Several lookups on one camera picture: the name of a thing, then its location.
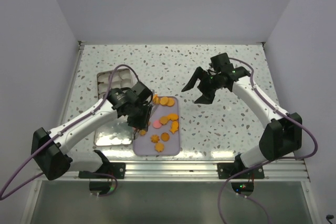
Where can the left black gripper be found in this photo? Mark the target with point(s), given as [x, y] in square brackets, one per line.
[143, 123]

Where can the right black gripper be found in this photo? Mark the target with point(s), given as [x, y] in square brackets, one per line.
[207, 97]

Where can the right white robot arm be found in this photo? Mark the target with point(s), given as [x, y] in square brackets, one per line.
[282, 132]

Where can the orange fish cookie top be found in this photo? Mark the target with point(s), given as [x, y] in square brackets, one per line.
[156, 99]

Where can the orange fish cookie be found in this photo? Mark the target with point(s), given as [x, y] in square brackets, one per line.
[156, 99]
[174, 127]

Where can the pink sandwich cookie centre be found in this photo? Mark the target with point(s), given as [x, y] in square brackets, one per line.
[157, 124]

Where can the round orange cookie centre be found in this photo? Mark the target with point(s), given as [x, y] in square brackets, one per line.
[164, 120]

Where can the round orange cookie top left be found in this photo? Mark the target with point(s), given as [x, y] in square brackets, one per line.
[164, 101]

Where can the orange rosette cookie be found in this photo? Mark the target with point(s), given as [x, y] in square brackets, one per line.
[155, 138]

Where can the lavender plastic tray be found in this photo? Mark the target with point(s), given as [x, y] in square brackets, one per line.
[142, 145]

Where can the orange shell cookie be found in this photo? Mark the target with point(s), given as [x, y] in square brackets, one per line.
[173, 117]

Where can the orange chip cookie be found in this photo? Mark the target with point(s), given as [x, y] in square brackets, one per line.
[165, 137]

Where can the cookie tin with liners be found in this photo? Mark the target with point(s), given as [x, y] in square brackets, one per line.
[123, 78]

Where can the orange fish cookie right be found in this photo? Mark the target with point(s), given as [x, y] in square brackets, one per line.
[174, 127]

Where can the orange leaf cookie bottom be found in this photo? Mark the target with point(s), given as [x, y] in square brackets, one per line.
[159, 147]

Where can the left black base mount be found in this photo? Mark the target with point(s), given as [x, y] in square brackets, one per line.
[106, 169]

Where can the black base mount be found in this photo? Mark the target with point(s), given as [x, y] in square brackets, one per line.
[226, 170]
[106, 169]

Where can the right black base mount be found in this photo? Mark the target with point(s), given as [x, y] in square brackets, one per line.
[226, 170]

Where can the aluminium front rail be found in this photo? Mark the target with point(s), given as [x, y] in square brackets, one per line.
[206, 171]

